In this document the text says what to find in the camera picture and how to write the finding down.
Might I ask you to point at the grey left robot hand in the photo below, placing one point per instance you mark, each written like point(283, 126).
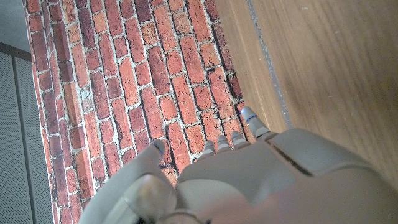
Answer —
point(248, 174)

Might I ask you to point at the grey tape strip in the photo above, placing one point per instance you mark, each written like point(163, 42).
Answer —
point(269, 65)

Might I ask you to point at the brick print backdrop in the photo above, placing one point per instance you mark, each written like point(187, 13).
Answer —
point(140, 77)

